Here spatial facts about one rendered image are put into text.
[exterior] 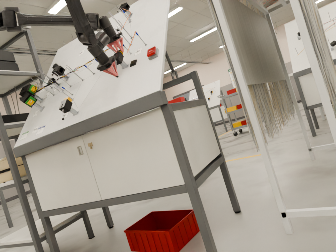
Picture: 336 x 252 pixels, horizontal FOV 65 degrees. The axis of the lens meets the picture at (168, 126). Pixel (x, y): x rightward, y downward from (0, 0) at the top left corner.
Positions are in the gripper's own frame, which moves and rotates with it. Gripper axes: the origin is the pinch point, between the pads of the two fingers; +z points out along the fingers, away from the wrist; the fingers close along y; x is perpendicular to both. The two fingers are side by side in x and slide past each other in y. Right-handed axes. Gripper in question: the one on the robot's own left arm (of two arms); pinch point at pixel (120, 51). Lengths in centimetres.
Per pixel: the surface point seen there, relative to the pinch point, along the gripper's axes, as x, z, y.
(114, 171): 41, 52, 12
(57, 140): 36, 28, 45
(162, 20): -25.7, -4.2, -20.3
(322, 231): 35, 108, -80
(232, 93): -435, 228, 80
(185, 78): -30.5, 35.8, -15.9
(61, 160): 38, 41, 51
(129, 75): 9.9, 12.4, -4.7
